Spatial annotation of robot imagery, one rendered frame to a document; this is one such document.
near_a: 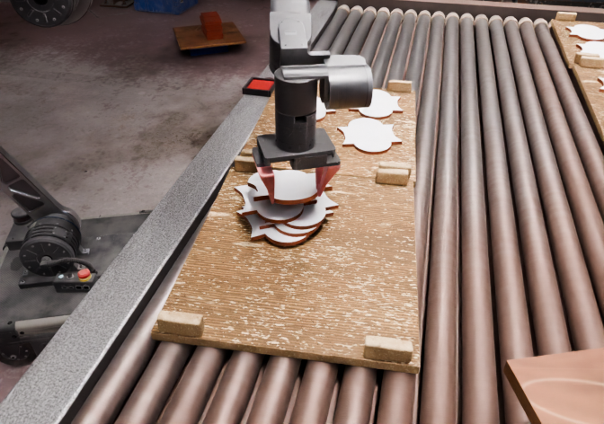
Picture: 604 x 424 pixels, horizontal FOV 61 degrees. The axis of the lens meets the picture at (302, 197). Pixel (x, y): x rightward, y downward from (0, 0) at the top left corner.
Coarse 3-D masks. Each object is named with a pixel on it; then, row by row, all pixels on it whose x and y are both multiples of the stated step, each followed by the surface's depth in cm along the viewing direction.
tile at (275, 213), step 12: (252, 180) 89; (240, 192) 86; (252, 192) 86; (252, 204) 83; (264, 204) 83; (276, 204) 83; (300, 204) 83; (264, 216) 81; (276, 216) 81; (288, 216) 81
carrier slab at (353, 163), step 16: (272, 96) 126; (400, 96) 126; (272, 112) 119; (336, 112) 119; (352, 112) 119; (256, 128) 113; (272, 128) 113; (336, 128) 113; (400, 128) 113; (256, 144) 107; (336, 144) 107; (352, 160) 102; (368, 160) 102; (384, 160) 102; (400, 160) 102; (352, 176) 98; (368, 176) 98
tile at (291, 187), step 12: (276, 180) 85; (288, 180) 85; (300, 180) 85; (312, 180) 84; (264, 192) 80; (276, 192) 80; (288, 192) 79; (300, 192) 79; (312, 192) 79; (288, 204) 77
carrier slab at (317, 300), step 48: (336, 192) 93; (384, 192) 93; (240, 240) 83; (336, 240) 83; (384, 240) 83; (192, 288) 74; (240, 288) 74; (288, 288) 74; (336, 288) 74; (384, 288) 74; (192, 336) 67; (240, 336) 67; (288, 336) 67; (336, 336) 67; (384, 336) 67
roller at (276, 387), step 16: (400, 16) 185; (384, 48) 157; (384, 64) 148; (272, 368) 65; (288, 368) 65; (272, 384) 63; (288, 384) 64; (256, 400) 62; (272, 400) 62; (288, 400) 63; (256, 416) 60; (272, 416) 60
